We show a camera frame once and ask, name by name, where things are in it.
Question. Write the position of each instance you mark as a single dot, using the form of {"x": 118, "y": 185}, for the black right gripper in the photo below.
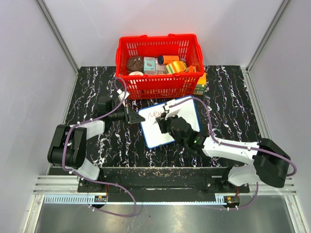
{"x": 163, "y": 123}

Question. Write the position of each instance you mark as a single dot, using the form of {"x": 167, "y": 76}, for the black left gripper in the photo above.
{"x": 131, "y": 116}

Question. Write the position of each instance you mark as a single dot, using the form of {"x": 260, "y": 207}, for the blue framed whiteboard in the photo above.
{"x": 153, "y": 136}

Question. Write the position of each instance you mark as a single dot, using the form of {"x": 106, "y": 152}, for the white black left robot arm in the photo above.
{"x": 68, "y": 146}

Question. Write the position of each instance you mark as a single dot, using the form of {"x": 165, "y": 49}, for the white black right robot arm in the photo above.
{"x": 263, "y": 161}

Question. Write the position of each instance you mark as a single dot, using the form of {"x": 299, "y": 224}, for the white round lid container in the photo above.
{"x": 136, "y": 73}

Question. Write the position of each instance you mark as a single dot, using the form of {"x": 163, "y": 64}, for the green yellow scrubber box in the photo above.
{"x": 201, "y": 85}

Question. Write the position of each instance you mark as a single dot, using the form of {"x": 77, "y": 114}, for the brown round bread pack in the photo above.
{"x": 135, "y": 63}

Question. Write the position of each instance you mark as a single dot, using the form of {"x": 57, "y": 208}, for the pink white small box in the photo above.
{"x": 160, "y": 69}

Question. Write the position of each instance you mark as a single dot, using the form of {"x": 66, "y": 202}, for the teal snack box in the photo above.
{"x": 149, "y": 65}

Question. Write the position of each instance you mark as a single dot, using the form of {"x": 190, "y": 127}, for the red plastic shopping basket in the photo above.
{"x": 186, "y": 46}

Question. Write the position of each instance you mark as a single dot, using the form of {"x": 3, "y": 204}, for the yellow green sponge pack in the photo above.
{"x": 176, "y": 67}

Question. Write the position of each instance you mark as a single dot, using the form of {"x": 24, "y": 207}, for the orange snack packet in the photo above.
{"x": 190, "y": 69}

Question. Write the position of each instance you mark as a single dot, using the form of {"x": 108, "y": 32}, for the orange bottle blue cap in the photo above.
{"x": 166, "y": 59}

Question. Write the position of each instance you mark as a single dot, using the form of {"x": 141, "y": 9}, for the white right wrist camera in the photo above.
{"x": 171, "y": 108}

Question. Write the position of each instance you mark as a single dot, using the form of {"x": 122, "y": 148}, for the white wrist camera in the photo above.
{"x": 171, "y": 108}
{"x": 122, "y": 95}

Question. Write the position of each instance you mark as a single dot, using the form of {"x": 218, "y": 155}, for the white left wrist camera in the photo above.
{"x": 122, "y": 95}

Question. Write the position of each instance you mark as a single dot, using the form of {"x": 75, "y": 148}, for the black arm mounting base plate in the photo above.
{"x": 175, "y": 182}

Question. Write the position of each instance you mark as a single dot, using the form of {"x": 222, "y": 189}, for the white slotted cable duct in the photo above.
{"x": 124, "y": 199}

